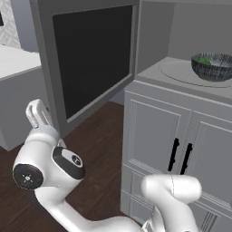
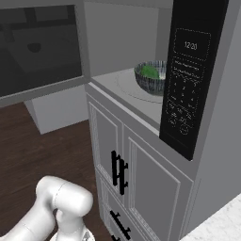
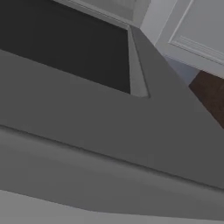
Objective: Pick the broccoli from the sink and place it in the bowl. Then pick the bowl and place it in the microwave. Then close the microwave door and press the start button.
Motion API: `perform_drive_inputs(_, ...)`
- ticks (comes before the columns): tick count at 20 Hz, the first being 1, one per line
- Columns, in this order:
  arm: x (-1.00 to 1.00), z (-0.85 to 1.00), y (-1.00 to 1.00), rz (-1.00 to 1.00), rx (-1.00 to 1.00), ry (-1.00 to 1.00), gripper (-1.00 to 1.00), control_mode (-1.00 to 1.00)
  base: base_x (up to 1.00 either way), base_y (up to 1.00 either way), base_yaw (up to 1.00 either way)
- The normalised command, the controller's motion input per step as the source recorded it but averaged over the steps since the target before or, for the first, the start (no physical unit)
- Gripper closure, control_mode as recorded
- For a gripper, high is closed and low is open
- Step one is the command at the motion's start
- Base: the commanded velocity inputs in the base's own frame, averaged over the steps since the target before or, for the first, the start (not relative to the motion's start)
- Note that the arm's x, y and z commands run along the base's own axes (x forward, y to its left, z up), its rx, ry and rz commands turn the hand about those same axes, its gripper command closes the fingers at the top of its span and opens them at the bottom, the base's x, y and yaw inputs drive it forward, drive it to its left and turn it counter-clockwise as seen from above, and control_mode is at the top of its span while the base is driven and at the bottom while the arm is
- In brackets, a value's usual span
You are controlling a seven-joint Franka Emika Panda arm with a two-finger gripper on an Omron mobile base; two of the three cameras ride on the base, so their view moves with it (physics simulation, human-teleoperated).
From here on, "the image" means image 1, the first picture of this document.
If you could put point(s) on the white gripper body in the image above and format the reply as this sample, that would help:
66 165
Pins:
37 113

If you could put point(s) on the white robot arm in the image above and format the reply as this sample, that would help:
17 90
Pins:
51 178

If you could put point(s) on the grey microwave door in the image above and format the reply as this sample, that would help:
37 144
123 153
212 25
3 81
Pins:
90 57

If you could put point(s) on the grey cupboard door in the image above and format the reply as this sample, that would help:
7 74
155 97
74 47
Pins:
211 157
151 130

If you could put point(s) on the grey microwave oven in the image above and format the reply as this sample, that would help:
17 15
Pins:
157 36

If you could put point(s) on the round glass microwave turntable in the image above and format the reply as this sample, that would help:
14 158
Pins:
178 72

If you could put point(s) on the green broccoli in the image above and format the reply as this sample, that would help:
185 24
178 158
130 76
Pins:
204 60

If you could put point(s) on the dark striped bowl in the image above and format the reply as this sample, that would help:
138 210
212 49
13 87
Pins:
213 71

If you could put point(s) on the grey counter unit white top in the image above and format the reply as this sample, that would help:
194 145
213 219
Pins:
18 90

